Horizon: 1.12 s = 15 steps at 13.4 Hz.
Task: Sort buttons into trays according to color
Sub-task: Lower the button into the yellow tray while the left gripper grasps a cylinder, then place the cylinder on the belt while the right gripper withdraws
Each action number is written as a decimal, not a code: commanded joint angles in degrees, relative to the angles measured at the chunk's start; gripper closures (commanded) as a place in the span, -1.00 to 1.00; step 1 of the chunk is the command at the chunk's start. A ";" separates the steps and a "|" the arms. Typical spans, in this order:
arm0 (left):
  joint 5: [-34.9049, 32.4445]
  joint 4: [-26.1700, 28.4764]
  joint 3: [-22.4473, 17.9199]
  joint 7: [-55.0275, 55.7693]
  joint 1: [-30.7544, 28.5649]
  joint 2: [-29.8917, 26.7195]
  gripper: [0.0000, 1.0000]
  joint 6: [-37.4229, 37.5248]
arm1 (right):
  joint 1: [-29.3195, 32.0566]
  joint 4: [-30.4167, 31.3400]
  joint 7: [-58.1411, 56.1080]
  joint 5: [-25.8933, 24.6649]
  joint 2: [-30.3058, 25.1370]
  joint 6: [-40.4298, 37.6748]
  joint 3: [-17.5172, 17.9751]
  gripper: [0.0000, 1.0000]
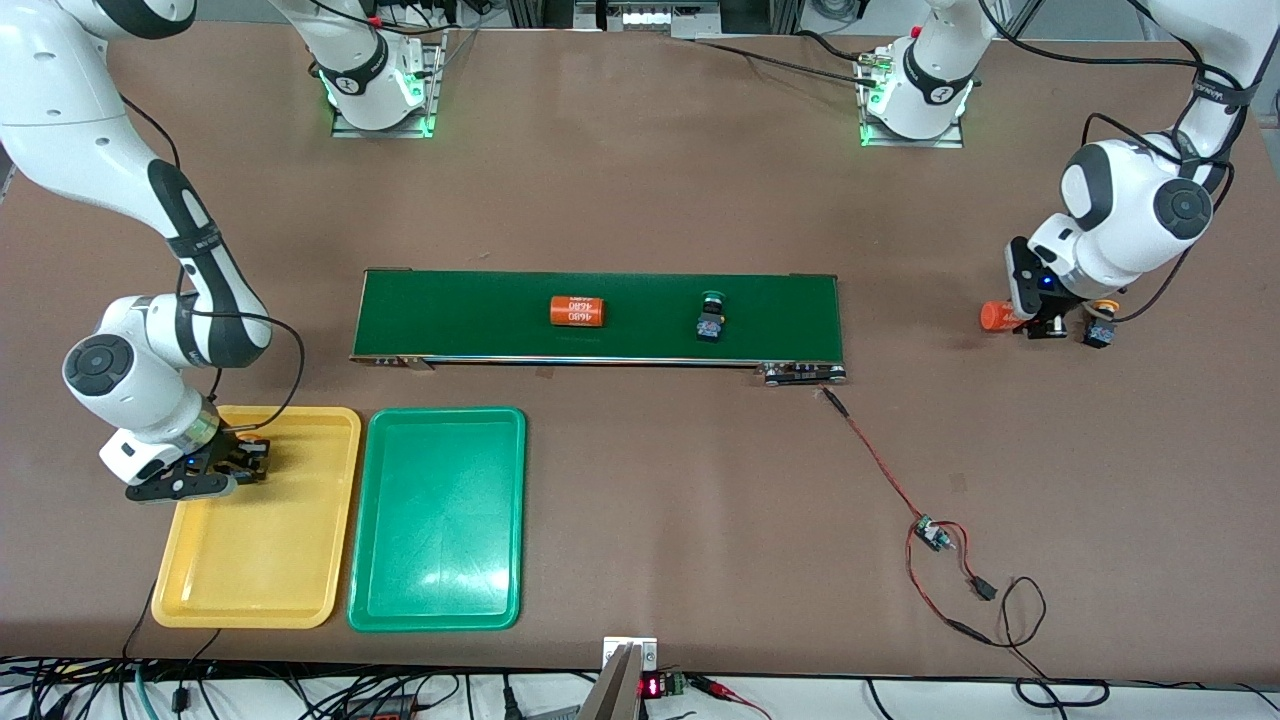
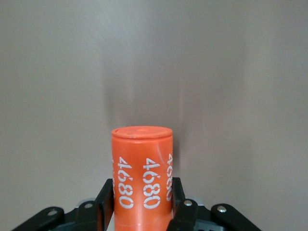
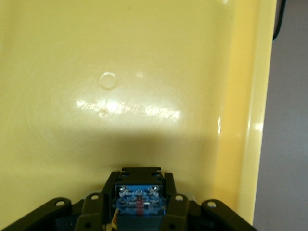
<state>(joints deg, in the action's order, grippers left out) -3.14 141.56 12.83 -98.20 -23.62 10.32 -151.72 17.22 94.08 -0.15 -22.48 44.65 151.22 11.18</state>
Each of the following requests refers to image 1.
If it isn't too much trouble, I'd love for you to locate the yellow plastic tray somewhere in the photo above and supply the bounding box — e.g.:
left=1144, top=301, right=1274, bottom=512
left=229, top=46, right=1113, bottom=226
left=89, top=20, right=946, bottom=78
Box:
left=151, top=405, right=362, bottom=630

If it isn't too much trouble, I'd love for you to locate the green plastic tray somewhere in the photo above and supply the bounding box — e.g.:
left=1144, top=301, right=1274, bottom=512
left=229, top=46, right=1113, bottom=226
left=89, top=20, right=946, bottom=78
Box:
left=346, top=406, right=528, bottom=633

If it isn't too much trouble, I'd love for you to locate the green conveyor belt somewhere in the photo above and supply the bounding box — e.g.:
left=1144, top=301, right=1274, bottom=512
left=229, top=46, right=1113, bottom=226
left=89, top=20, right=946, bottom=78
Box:
left=350, top=268, right=848, bottom=388

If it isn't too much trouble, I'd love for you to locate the red clip lead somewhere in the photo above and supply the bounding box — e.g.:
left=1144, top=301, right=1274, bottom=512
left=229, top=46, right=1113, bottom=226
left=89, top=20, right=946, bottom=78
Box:
left=690, top=676, right=773, bottom=720

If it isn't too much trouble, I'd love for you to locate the white electrical device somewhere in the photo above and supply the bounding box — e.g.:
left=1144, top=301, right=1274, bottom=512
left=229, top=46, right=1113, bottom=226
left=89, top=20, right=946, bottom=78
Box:
left=598, top=0, right=723, bottom=39

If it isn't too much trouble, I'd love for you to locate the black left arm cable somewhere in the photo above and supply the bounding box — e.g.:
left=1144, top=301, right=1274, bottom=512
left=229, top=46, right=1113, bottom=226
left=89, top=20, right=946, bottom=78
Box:
left=985, top=0, right=1251, bottom=326

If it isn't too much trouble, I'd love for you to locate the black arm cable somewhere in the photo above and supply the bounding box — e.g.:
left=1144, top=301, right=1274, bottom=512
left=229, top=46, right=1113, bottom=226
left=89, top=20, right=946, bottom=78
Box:
left=120, top=90, right=306, bottom=436
left=985, top=0, right=1251, bottom=326

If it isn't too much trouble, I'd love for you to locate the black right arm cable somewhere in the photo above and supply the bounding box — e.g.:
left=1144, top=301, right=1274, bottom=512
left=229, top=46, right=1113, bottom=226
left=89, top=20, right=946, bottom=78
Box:
left=120, top=90, right=306, bottom=436

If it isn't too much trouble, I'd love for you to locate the red black conveyor wire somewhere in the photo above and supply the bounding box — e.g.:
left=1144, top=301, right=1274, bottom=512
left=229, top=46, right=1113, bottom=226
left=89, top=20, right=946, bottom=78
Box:
left=820, top=386, right=1001, bottom=646

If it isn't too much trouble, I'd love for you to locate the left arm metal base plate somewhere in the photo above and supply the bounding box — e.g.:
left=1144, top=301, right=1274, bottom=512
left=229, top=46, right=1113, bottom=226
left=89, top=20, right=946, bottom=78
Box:
left=860, top=50, right=966, bottom=149

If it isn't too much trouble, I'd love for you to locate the black floor cable bundle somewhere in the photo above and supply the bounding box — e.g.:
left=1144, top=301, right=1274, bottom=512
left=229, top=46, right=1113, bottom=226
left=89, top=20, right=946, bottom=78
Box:
left=0, top=655, right=601, bottom=720

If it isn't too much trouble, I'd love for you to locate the thin black cable loop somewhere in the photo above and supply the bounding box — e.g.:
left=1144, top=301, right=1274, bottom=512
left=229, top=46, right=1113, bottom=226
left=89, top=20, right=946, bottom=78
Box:
left=998, top=575, right=1111, bottom=709

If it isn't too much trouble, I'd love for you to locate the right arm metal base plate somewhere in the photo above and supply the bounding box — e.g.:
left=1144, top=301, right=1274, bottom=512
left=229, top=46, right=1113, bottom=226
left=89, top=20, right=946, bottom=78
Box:
left=332, top=30, right=446, bottom=139

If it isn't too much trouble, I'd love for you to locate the black table cable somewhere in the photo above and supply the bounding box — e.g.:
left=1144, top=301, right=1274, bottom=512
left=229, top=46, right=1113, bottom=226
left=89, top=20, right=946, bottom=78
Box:
left=690, top=28, right=881, bottom=91

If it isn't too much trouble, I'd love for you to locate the grey metal camera mount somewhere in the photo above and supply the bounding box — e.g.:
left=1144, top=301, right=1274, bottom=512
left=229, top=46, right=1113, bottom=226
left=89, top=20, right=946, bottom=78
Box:
left=578, top=637, right=658, bottom=720

